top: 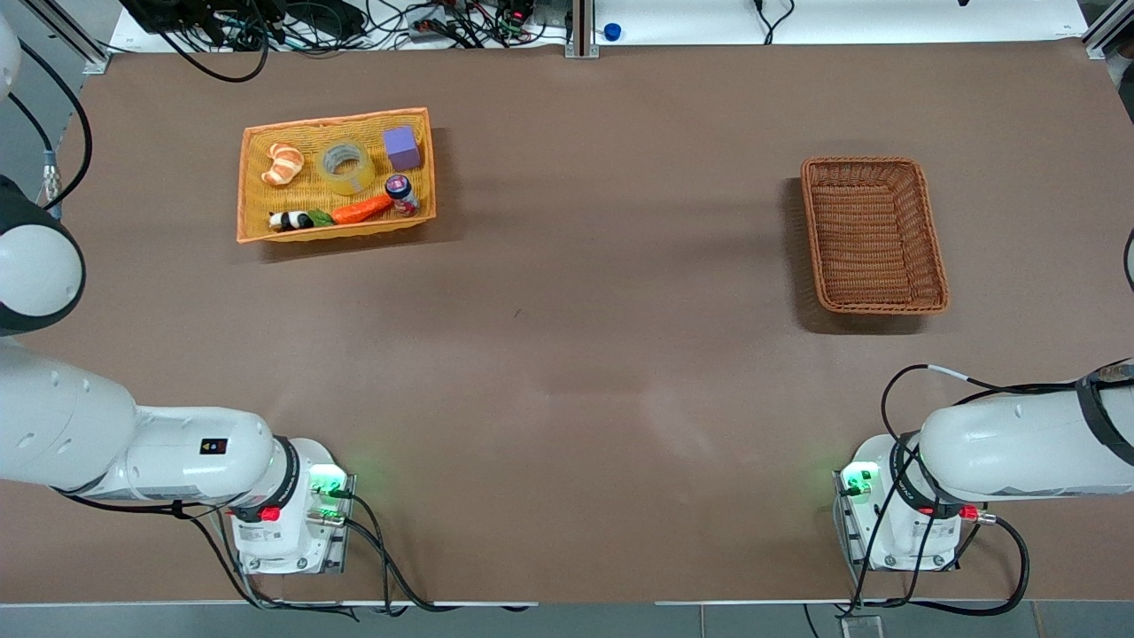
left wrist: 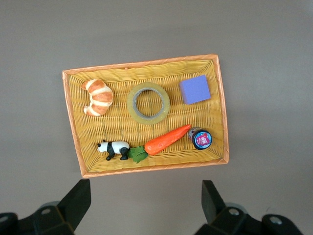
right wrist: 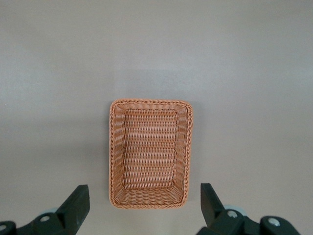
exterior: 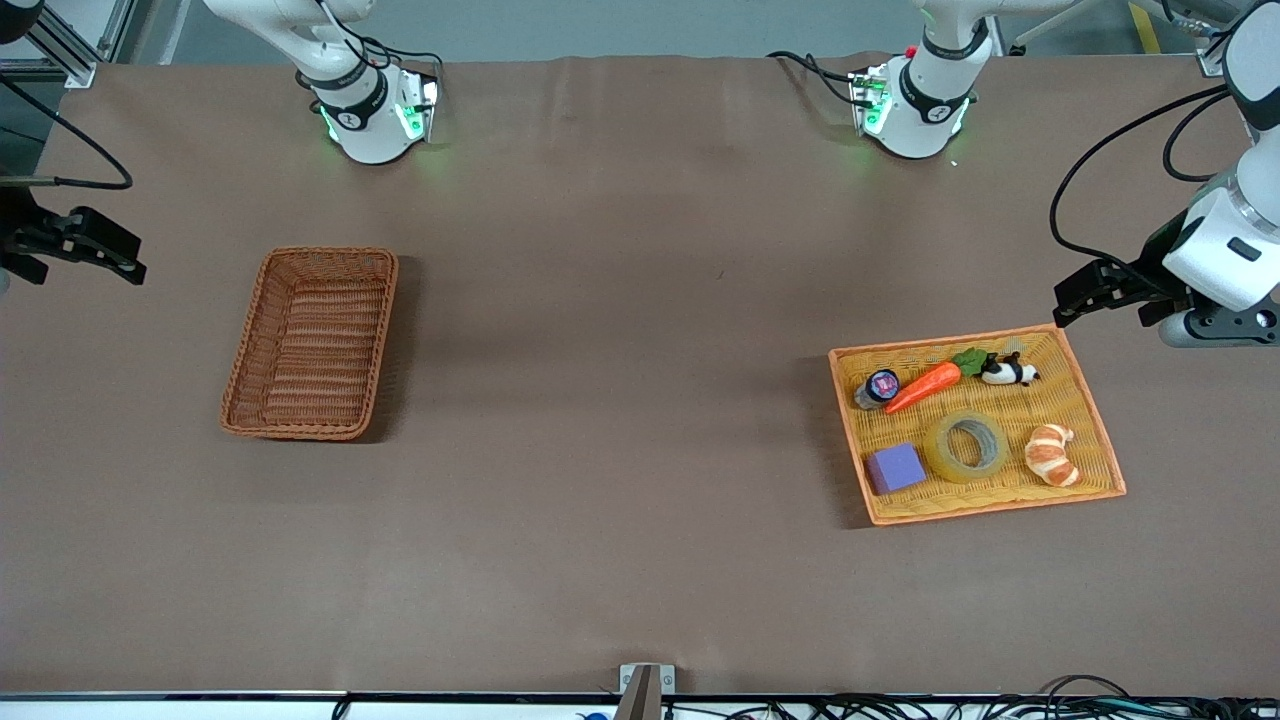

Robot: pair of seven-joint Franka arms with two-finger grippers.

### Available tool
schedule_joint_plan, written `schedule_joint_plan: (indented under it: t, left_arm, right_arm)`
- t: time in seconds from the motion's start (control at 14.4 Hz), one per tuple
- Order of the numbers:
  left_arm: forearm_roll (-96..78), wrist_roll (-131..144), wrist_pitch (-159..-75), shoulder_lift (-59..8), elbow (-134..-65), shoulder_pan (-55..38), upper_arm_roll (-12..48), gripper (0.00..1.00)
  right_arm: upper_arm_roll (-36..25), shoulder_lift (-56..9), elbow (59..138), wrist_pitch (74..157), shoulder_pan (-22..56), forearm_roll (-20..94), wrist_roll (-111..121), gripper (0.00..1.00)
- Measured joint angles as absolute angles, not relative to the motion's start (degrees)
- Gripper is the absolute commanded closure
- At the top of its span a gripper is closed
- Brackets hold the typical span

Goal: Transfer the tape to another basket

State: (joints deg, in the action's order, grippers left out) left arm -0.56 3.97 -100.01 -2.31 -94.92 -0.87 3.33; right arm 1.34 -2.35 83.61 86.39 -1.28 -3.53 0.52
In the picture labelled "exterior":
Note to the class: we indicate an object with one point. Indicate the purple foam block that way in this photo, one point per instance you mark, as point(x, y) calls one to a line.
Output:
point(895, 468)

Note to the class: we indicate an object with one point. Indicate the right arm base connector bracket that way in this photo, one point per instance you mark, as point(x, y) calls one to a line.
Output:
point(425, 105)

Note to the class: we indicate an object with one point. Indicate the aluminium frame profile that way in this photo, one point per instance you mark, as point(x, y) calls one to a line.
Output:
point(70, 62)

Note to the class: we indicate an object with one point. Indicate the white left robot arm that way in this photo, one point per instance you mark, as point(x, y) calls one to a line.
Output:
point(925, 100)

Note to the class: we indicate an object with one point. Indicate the small can purple lid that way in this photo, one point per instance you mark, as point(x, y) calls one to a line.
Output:
point(880, 388)

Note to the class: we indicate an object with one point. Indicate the yellow flat wicker tray basket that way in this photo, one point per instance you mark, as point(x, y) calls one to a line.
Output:
point(1090, 440)

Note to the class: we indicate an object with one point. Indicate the orange toy carrot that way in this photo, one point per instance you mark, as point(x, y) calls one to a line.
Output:
point(925, 386)

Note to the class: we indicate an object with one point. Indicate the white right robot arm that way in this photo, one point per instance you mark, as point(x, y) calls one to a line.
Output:
point(365, 120)

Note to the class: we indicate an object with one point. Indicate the metal table edge bracket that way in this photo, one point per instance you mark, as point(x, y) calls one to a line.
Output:
point(645, 690)

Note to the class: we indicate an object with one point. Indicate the brown table cover sheet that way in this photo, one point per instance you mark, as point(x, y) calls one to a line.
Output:
point(620, 400)

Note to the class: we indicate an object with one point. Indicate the toy croissant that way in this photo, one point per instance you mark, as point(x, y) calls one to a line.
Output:
point(1050, 455)

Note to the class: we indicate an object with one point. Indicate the left arm base connector bracket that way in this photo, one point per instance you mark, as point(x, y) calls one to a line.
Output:
point(868, 100)

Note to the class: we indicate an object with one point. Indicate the brown deep wicker basket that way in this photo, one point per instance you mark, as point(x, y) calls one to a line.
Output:
point(310, 350)

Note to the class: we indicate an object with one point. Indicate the white table edge rail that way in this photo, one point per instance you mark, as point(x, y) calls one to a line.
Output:
point(200, 708)

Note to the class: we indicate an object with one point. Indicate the clear yellowish tape roll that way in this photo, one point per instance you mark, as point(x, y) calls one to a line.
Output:
point(933, 452)

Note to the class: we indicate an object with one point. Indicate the black white panda toy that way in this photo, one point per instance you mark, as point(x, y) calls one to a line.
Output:
point(1005, 373)

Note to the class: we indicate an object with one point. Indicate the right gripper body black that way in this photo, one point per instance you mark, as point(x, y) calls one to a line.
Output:
point(14, 236)

